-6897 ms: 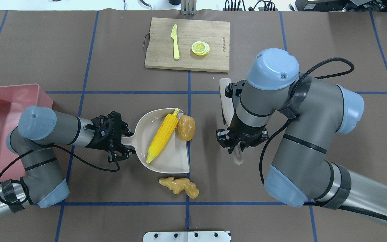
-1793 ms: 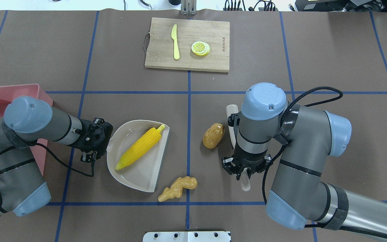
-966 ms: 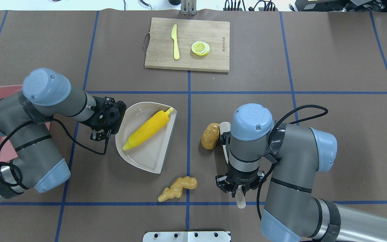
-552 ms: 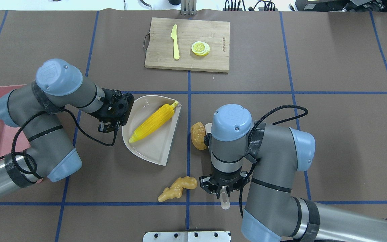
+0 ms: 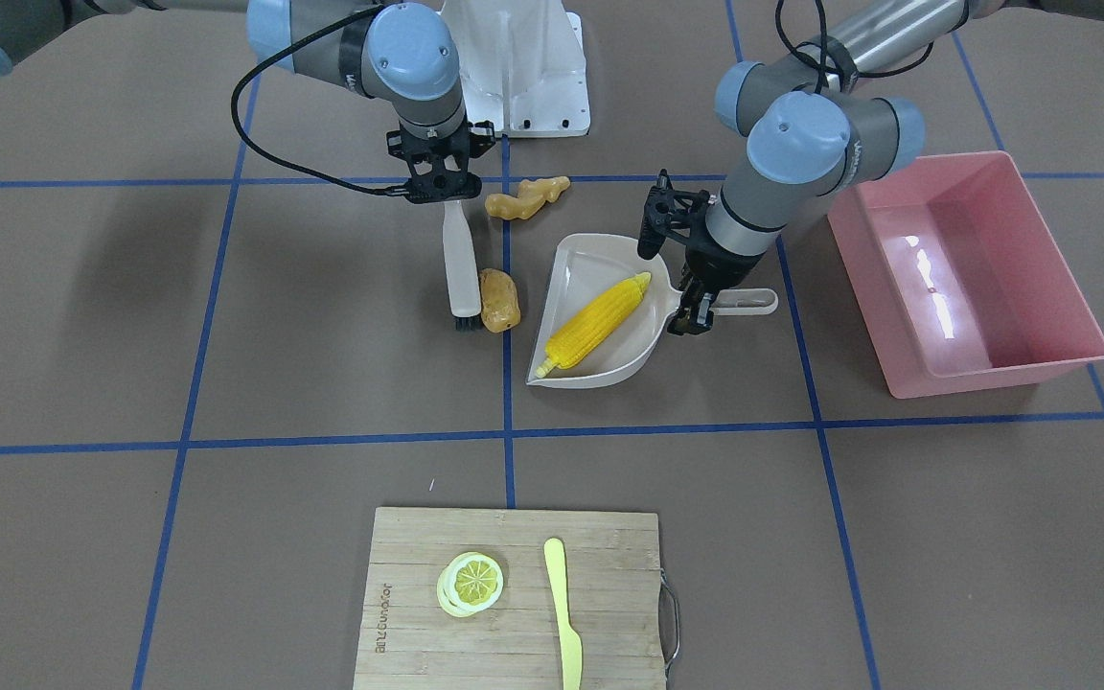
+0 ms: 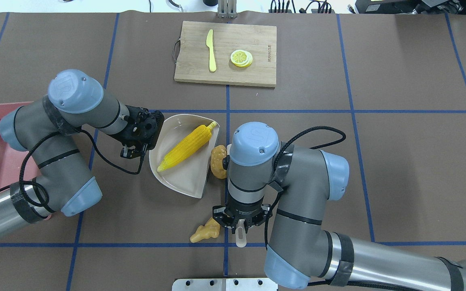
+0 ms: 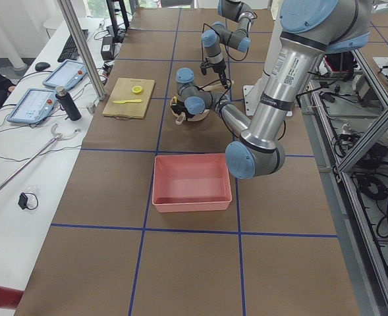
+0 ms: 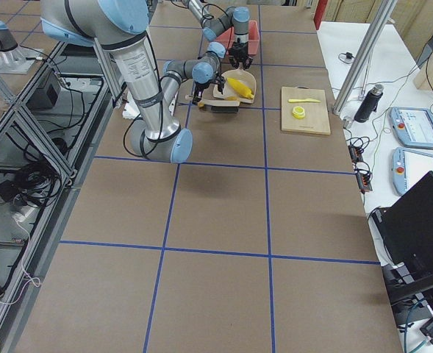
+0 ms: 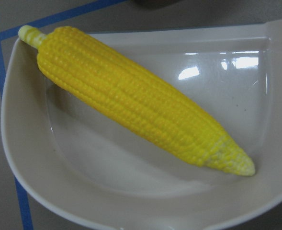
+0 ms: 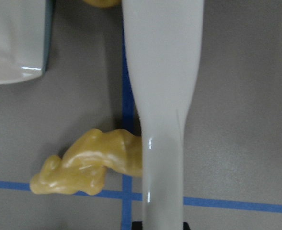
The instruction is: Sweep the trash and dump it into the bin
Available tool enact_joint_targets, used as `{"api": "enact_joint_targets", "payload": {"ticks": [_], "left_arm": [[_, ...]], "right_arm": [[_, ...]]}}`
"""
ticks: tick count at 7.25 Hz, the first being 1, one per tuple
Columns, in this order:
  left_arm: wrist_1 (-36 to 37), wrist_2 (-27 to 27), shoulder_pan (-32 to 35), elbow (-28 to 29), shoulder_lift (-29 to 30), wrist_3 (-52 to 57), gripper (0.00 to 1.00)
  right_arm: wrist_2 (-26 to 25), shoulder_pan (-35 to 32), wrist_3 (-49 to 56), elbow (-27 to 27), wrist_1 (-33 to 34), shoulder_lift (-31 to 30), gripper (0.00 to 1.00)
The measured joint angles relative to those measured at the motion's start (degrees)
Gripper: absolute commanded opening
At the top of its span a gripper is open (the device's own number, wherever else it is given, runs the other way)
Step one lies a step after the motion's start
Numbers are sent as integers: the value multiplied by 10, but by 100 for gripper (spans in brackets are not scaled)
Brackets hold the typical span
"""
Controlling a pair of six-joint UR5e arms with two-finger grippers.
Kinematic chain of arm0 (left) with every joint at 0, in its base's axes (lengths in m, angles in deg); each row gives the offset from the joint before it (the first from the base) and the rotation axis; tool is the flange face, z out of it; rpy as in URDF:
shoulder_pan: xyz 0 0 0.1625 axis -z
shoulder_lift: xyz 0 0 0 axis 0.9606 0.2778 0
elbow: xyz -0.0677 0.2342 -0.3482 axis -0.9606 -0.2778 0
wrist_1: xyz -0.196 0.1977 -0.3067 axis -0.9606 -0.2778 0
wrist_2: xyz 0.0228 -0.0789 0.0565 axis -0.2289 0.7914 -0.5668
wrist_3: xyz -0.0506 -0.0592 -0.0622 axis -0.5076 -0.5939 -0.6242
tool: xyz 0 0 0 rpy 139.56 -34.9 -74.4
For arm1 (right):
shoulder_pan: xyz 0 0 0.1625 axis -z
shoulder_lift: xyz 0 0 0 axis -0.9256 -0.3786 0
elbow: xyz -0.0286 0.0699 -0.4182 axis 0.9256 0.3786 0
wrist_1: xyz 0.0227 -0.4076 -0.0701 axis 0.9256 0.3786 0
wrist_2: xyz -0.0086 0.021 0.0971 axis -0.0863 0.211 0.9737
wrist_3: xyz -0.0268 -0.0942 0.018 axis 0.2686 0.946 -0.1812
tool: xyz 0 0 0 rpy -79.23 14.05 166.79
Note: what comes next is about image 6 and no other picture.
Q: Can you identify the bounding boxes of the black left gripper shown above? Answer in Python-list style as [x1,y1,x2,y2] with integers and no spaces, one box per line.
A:
[114,105,165,160]

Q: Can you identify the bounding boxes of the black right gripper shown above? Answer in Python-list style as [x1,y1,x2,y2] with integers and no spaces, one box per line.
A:
[212,202,272,234]

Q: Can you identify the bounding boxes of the yellow toy ginger root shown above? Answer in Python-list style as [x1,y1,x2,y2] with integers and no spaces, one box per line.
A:
[189,217,221,243]

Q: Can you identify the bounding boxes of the beige plastic dustpan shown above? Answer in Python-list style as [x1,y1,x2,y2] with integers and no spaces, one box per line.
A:
[148,114,220,198]

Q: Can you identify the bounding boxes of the brown toy potato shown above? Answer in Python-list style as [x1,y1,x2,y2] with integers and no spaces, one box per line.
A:
[210,144,227,180]

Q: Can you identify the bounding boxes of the yellow toy corn cob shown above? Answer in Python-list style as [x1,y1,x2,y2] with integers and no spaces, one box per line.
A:
[157,121,218,173]

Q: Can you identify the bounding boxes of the beige hand brush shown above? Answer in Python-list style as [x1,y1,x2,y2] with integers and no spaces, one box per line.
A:
[235,219,247,247]

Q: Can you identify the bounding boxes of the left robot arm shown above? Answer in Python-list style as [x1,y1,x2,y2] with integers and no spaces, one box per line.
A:
[0,69,165,238]

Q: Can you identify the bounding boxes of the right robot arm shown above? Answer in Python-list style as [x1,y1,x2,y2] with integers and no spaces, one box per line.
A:
[213,122,466,291]

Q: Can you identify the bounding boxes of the bamboo cutting board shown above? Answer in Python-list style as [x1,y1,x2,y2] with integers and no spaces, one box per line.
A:
[174,21,277,88]

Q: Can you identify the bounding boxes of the yellow plastic knife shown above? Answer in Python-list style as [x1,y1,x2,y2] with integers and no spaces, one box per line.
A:
[205,29,217,72]

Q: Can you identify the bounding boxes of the yellow lemon slices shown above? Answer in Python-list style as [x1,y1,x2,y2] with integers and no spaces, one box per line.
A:
[230,49,253,67]

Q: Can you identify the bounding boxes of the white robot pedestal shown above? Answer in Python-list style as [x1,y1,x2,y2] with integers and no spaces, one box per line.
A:
[172,278,279,291]

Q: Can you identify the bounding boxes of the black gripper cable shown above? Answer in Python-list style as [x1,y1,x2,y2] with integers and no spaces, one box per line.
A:
[263,126,347,251]

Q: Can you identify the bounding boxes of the aluminium frame post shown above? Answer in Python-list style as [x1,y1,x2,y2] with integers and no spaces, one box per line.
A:
[218,0,238,19]

